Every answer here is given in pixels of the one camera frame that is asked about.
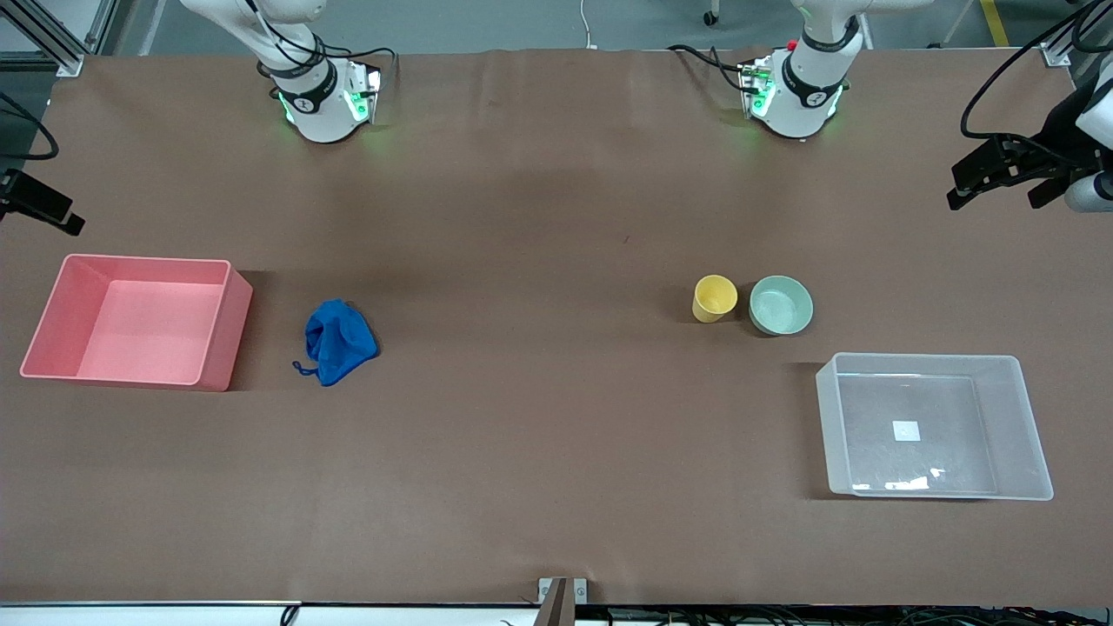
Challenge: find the clear plastic bin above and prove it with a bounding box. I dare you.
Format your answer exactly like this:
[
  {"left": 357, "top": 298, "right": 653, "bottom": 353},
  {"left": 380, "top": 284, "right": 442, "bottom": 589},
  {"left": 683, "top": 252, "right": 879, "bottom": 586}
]
[{"left": 815, "top": 352, "right": 1055, "bottom": 503}]

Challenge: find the black left arm base cable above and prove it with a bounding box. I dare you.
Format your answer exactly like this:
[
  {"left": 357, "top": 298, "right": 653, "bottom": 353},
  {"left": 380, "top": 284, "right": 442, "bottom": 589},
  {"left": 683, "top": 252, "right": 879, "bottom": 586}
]
[{"left": 667, "top": 43, "right": 750, "bottom": 93}]

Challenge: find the black right arm base cable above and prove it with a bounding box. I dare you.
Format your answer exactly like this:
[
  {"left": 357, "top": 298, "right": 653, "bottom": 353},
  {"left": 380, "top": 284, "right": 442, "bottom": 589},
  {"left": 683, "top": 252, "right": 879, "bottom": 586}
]
[{"left": 243, "top": 0, "right": 399, "bottom": 88}]

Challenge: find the yellow plastic cup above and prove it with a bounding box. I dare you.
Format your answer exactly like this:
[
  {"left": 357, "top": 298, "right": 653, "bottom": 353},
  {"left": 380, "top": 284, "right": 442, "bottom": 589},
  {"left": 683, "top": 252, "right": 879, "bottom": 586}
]
[{"left": 692, "top": 275, "right": 739, "bottom": 324}]

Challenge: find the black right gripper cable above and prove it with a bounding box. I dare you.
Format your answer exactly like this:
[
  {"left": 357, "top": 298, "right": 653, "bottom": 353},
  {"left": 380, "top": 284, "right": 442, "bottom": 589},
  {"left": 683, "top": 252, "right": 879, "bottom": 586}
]
[{"left": 0, "top": 91, "right": 60, "bottom": 163}]

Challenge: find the brown paper table cover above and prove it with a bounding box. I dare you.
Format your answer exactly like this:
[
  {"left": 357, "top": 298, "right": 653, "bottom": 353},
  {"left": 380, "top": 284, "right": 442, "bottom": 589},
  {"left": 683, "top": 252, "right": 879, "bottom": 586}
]
[{"left": 0, "top": 48, "right": 1113, "bottom": 608}]

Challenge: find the blue microfiber cloth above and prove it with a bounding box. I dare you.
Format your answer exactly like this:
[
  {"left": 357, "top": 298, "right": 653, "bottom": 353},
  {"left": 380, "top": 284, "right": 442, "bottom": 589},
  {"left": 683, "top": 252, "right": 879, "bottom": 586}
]
[{"left": 293, "top": 299, "right": 380, "bottom": 387}]

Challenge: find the grey metal table bracket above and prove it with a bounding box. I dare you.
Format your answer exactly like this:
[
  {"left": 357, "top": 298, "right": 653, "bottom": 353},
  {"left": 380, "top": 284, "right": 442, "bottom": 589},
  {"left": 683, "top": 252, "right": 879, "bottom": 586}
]
[{"left": 537, "top": 577, "right": 589, "bottom": 626}]

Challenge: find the black arm base cable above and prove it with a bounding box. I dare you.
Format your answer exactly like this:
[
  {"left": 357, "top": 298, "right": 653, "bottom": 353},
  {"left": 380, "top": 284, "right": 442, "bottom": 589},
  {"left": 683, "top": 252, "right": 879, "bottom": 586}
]
[
  {"left": 243, "top": 0, "right": 399, "bottom": 88},
  {"left": 667, "top": 43, "right": 750, "bottom": 93}
]

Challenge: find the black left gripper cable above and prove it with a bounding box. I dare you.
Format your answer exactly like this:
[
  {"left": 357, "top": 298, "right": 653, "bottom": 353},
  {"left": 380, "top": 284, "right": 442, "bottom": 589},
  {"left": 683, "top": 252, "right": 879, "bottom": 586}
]
[{"left": 960, "top": 0, "right": 1113, "bottom": 168}]

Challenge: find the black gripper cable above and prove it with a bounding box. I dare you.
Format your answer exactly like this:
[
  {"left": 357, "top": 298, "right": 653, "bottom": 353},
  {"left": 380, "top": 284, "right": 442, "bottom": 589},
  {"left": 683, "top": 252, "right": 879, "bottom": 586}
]
[
  {"left": 960, "top": 0, "right": 1113, "bottom": 168},
  {"left": 0, "top": 91, "right": 60, "bottom": 163}
]

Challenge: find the aluminium frame profile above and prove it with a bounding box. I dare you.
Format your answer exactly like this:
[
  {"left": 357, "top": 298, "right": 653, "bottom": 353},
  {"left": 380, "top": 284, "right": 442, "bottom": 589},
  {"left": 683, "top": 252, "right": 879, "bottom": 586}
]
[
  {"left": 1039, "top": 0, "right": 1098, "bottom": 68},
  {"left": 0, "top": 0, "right": 119, "bottom": 77}
]

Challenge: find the pink plastic bin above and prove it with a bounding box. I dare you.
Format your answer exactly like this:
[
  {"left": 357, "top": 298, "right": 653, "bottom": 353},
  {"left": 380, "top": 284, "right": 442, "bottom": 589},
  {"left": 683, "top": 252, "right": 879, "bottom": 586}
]
[{"left": 19, "top": 254, "right": 254, "bottom": 392}]

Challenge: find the mint green bowl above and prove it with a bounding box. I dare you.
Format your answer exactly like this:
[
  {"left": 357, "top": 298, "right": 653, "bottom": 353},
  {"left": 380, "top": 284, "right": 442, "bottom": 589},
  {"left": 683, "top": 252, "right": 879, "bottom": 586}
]
[{"left": 749, "top": 275, "right": 815, "bottom": 336}]

